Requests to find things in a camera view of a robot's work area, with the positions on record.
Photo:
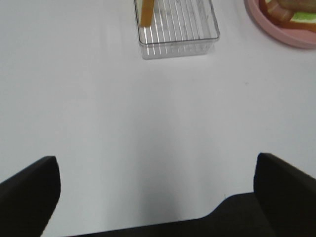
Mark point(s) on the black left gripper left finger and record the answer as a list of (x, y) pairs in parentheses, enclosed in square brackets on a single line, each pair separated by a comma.
[(29, 198)]

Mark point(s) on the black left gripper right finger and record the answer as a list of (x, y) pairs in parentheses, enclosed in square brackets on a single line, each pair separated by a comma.
[(287, 196)]

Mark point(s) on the green lettuce leaf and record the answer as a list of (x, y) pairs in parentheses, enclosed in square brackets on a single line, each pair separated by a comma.
[(304, 17)]

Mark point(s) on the bacon strip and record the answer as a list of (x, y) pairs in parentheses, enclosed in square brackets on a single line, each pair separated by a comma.
[(299, 5), (277, 12)]

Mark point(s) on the bread slice with brown crust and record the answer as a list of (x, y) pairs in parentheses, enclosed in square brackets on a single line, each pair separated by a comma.
[(299, 25)]

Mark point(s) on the pink round plate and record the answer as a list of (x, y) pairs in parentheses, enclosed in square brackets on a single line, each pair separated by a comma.
[(292, 37)]

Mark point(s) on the clear left plastic tray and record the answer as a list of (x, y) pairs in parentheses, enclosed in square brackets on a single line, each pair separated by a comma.
[(178, 28)]

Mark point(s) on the upright bread slice left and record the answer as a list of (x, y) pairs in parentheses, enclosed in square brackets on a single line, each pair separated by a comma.
[(145, 12)]

